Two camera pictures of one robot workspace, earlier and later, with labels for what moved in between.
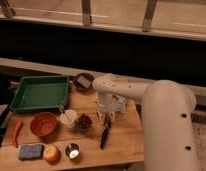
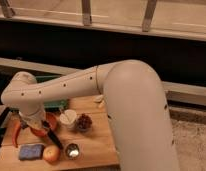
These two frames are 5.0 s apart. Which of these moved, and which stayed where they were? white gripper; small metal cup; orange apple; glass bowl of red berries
Moved: white gripper
Stayed: orange apple; glass bowl of red berries; small metal cup
